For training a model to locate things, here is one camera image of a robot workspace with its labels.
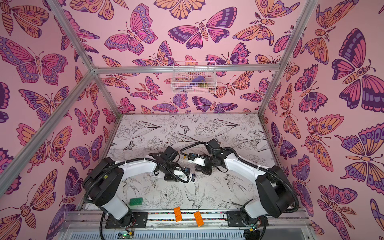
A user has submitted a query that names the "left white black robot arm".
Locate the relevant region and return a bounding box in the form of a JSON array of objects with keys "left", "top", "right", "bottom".
[{"left": 83, "top": 147, "right": 190, "bottom": 227}]

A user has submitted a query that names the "white wire basket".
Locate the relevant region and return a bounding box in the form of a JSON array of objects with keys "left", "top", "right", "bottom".
[{"left": 170, "top": 61, "right": 218, "bottom": 95}]

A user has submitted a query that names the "small white remote control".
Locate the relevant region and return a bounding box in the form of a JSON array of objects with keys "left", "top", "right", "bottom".
[{"left": 190, "top": 174, "right": 196, "bottom": 182}]

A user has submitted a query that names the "left orange toy brick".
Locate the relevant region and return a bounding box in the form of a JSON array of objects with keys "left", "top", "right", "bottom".
[{"left": 174, "top": 207, "right": 183, "bottom": 222}]

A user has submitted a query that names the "right black corrugated cable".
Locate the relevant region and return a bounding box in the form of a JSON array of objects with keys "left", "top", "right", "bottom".
[{"left": 179, "top": 141, "right": 300, "bottom": 214}]

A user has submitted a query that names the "purple object in basket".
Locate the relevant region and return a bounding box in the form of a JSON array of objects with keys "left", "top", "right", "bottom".
[{"left": 191, "top": 76, "right": 206, "bottom": 86}]

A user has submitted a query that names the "green toy brick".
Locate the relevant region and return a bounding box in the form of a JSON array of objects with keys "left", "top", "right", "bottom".
[{"left": 129, "top": 198, "right": 143, "bottom": 206}]

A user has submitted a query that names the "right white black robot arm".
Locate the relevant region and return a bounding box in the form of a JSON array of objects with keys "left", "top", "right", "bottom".
[{"left": 204, "top": 139, "right": 300, "bottom": 226}]

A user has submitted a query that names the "right orange toy brick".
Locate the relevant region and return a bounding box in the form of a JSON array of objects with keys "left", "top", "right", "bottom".
[{"left": 194, "top": 211, "right": 204, "bottom": 228}]

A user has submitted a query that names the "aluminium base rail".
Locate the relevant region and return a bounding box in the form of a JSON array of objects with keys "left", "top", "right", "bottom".
[{"left": 57, "top": 209, "right": 317, "bottom": 240}]

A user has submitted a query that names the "orange toy brick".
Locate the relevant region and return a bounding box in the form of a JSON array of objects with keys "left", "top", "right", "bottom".
[
  {"left": 194, "top": 211, "right": 204, "bottom": 228},
  {"left": 174, "top": 207, "right": 183, "bottom": 222}
]

